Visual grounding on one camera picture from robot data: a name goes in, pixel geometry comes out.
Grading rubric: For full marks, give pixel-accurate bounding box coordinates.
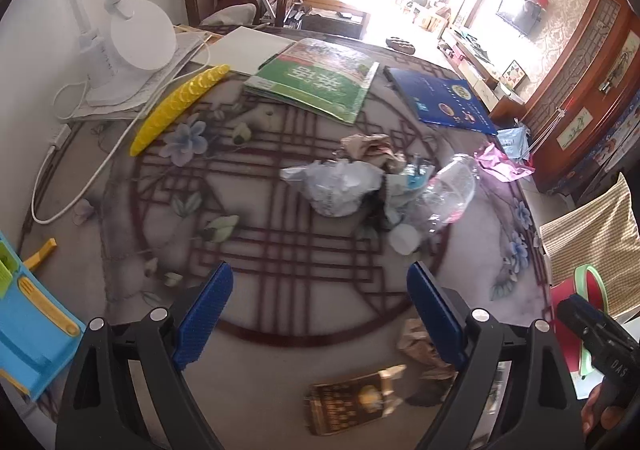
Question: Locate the crushed clear plastic bottle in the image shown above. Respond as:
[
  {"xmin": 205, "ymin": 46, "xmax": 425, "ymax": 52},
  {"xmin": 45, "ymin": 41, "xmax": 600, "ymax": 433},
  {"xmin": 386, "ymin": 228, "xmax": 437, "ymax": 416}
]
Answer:
[{"xmin": 383, "ymin": 153, "xmax": 478, "ymax": 255}]

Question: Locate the brown paper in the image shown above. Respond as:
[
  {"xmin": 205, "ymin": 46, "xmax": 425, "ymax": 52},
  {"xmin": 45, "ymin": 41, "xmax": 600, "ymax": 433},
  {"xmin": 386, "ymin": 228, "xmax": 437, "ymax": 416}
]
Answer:
[
  {"xmin": 341, "ymin": 134, "xmax": 407, "ymax": 174},
  {"xmin": 397, "ymin": 318, "xmax": 457, "ymax": 381}
]

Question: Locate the person's right hand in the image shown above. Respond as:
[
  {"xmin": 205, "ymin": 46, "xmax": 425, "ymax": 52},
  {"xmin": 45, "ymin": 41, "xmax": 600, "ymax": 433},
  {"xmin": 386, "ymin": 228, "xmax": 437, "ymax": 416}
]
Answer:
[{"xmin": 580, "ymin": 382, "xmax": 625, "ymax": 436}]

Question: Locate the red bin with green rim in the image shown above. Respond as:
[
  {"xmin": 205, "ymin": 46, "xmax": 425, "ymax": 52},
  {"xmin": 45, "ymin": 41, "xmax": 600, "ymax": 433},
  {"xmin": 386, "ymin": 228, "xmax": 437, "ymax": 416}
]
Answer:
[{"xmin": 550, "ymin": 265, "xmax": 608, "ymax": 378}]

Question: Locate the blue toy tray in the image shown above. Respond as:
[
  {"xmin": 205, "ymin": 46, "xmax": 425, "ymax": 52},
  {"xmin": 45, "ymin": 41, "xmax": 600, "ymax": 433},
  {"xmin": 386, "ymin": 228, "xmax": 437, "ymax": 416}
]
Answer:
[{"xmin": 0, "ymin": 239, "xmax": 86, "ymax": 400}]

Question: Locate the yellow checked cloth on chair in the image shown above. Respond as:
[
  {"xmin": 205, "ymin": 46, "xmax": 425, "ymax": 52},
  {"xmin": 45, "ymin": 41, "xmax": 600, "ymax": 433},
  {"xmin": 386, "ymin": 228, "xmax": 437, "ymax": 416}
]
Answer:
[{"xmin": 539, "ymin": 175, "xmax": 639, "ymax": 321}]

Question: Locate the gold black cigarette box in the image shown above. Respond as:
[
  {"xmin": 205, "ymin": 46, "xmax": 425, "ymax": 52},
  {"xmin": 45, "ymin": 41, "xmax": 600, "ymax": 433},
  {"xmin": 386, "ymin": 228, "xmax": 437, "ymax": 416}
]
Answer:
[{"xmin": 304, "ymin": 364, "xmax": 406, "ymax": 436}]

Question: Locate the pink foil wrapper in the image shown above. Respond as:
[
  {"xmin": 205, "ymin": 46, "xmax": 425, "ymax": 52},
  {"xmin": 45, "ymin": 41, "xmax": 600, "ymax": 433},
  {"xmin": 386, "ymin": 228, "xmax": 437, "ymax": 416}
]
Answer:
[{"xmin": 474, "ymin": 144, "xmax": 535, "ymax": 182}]

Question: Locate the light blue plastic bag on floor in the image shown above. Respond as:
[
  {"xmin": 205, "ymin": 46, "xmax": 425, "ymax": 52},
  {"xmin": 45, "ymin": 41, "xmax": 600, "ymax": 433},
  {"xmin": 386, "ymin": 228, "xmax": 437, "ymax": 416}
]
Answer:
[{"xmin": 497, "ymin": 124, "xmax": 529, "ymax": 161}]

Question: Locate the wooden TV cabinet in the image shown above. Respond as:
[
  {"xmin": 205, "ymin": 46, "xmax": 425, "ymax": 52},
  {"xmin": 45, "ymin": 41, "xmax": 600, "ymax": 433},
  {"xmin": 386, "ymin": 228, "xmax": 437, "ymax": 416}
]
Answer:
[{"xmin": 438, "ymin": 26, "xmax": 526, "ymax": 128}]

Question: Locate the blue book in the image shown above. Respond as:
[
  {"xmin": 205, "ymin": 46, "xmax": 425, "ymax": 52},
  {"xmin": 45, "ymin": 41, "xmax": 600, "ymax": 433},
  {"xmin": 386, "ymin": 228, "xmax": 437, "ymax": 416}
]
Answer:
[{"xmin": 384, "ymin": 66, "xmax": 497, "ymax": 136}]

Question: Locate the crumpled white plastic bag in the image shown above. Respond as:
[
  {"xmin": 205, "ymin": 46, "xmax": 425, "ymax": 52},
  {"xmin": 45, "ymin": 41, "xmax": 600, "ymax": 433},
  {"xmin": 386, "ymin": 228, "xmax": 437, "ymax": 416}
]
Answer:
[{"xmin": 280, "ymin": 158, "xmax": 385, "ymax": 218}]

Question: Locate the yellow plastic corn-shaped stick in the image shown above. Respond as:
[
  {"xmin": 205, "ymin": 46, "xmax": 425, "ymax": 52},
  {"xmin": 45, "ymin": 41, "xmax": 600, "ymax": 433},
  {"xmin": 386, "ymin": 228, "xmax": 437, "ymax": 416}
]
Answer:
[{"xmin": 129, "ymin": 64, "xmax": 230, "ymax": 156}]

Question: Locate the round rolling stool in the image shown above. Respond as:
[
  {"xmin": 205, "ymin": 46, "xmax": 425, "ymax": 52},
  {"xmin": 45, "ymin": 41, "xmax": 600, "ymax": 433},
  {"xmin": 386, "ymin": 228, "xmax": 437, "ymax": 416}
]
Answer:
[{"xmin": 385, "ymin": 36, "xmax": 416, "ymax": 54}]

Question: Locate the white desk lamp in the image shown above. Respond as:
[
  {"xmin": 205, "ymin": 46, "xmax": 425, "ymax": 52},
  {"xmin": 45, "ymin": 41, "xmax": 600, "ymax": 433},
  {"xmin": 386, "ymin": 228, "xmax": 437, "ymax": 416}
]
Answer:
[{"xmin": 70, "ymin": 0, "xmax": 177, "ymax": 108}]

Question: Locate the white notebook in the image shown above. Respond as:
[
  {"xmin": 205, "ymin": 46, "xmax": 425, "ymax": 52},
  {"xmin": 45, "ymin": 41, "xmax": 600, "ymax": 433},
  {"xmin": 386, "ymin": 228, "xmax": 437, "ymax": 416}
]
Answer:
[{"xmin": 192, "ymin": 26, "xmax": 293, "ymax": 76}]

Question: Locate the green textbook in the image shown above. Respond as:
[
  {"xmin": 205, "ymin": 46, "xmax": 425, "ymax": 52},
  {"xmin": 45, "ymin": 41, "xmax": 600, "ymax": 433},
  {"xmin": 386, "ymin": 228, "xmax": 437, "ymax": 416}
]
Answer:
[{"xmin": 244, "ymin": 38, "xmax": 378, "ymax": 125}]

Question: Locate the white power cable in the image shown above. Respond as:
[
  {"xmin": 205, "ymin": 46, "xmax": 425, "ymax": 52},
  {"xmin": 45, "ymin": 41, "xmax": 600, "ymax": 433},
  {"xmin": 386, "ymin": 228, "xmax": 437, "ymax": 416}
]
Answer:
[{"xmin": 30, "ymin": 28, "xmax": 214, "ymax": 226}]

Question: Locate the wall-mounted television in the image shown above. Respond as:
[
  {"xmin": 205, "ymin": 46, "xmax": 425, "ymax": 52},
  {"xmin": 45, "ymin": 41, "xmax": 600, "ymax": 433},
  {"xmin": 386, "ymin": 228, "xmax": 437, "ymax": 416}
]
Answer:
[{"xmin": 496, "ymin": 0, "xmax": 544, "ymax": 36}]

